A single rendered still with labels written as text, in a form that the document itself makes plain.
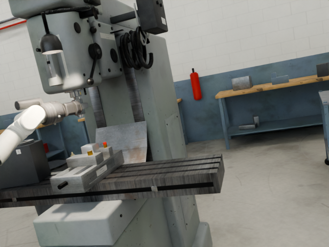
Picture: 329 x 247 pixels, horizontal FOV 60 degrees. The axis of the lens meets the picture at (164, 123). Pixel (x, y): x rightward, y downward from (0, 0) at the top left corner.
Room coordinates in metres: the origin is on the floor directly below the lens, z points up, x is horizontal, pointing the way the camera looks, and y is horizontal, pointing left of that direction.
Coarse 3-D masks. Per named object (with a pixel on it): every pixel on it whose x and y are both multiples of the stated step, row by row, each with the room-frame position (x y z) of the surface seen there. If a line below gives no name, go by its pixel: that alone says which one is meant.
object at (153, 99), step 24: (120, 48) 1.59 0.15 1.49; (144, 72) 1.56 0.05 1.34; (168, 72) 1.94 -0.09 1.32; (96, 96) 1.65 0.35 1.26; (120, 96) 1.61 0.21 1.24; (144, 96) 1.57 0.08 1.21; (168, 96) 1.83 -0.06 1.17; (96, 120) 1.66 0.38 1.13; (120, 120) 1.62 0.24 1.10; (144, 120) 1.58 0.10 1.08; (168, 120) 1.72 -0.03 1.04; (168, 144) 1.64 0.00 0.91; (168, 216) 1.57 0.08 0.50; (192, 216) 1.85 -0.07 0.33; (192, 240) 1.74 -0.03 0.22
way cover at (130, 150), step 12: (96, 132) 1.66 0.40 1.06; (108, 132) 1.63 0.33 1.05; (120, 132) 1.60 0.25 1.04; (132, 132) 1.57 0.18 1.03; (144, 132) 1.55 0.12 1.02; (108, 144) 1.60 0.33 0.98; (120, 144) 1.57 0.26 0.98; (132, 144) 1.54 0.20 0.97; (144, 144) 1.52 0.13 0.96; (132, 156) 1.50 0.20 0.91; (144, 156) 1.47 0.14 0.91
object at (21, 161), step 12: (24, 144) 1.35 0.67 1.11; (36, 144) 1.38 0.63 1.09; (12, 156) 1.33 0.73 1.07; (24, 156) 1.32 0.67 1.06; (36, 156) 1.35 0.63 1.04; (0, 168) 1.34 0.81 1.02; (12, 168) 1.33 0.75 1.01; (24, 168) 1.32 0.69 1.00; (36, 168) 1.33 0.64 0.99; (48, 168) 1.43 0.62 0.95; (0, 180) 1.34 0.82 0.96; (12, 180) 1.33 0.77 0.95; (24, 180) 1.33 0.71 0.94; (36, 180) 1.32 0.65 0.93
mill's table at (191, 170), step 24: (120, 168) 1.31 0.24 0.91; (144, 168) 1.22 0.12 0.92; (168, 168) 1.15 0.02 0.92; (192, 168) 1.09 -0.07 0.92; (216, 168) 1.05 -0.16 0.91; (0, 192) 1.29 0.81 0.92; (24, 192) 1.25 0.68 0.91; (48, 192) 1.21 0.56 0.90; (96, 192) 1.14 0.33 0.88; (120, 192) 1.11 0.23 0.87; (144, 192) 1.08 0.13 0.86; (168, 192) 1.05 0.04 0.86; (192, 192) 1.02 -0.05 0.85; (216, 192) 0.99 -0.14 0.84
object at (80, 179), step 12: (108, 156) 1.27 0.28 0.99; (120, 156) 1.35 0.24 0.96; (72, 168) 1.19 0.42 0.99; (84, 168) 1.15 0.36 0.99; (96, 168) 1.15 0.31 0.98; (108, 168) 1.24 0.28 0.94; (60, 180) 1.08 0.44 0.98; (72, 180) 1.06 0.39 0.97; (84, 180) 1.06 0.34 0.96; (96, 180) 1.13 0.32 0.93; (60, 192) 1.09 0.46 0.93; (72, 192) 1.07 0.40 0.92; (84, 192) 1.05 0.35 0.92
